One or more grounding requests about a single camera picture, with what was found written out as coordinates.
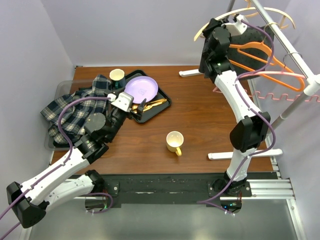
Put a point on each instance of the tan thin hanger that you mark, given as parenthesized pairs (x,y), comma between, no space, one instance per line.
(284,16)

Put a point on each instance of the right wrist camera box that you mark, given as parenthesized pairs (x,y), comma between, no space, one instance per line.
(238,27)

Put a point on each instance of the gold spoon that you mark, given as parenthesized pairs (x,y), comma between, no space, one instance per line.
(134,106)

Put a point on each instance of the clothes rack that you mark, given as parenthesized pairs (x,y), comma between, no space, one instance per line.
(313,80)

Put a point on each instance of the dark teal cup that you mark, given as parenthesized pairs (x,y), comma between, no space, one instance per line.
(118,78)

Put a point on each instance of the gold knife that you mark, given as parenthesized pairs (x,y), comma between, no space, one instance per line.
(152,104)

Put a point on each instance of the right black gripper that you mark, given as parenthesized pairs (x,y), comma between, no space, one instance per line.
(213,24)

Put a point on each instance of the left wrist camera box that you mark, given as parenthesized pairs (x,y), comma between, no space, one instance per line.
(123,102)

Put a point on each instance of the dark dotted garment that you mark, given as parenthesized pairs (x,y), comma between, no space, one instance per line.
(243,53)

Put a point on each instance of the yellow mug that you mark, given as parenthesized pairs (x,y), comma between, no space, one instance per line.
(174,142)

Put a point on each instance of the clear plastic bin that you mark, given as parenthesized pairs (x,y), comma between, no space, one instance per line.
(64,88)

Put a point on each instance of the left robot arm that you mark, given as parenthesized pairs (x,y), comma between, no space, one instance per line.
(32,199)

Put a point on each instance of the navy white plaid skirt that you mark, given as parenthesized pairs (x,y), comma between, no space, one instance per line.
(75,117)

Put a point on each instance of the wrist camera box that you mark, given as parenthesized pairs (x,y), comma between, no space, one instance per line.
(238,27)
(123,102)

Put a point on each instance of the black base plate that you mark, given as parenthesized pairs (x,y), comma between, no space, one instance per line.
(169,189)

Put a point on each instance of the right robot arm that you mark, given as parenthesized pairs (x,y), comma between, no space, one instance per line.
(251,124)

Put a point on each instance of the purple plate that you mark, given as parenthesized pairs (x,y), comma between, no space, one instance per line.
(142,87)

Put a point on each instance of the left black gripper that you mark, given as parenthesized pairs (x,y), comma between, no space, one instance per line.
(131,114)

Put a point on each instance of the black tray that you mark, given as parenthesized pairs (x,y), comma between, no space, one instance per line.
(161,94)

